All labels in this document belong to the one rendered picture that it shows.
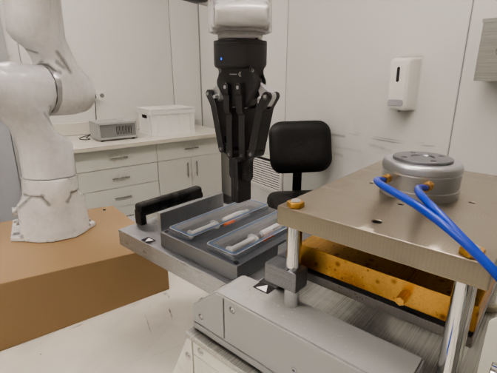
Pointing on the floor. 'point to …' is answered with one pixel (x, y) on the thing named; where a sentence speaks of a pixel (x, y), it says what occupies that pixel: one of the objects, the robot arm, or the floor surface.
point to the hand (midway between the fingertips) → (240, 179)
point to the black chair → (298, 154)
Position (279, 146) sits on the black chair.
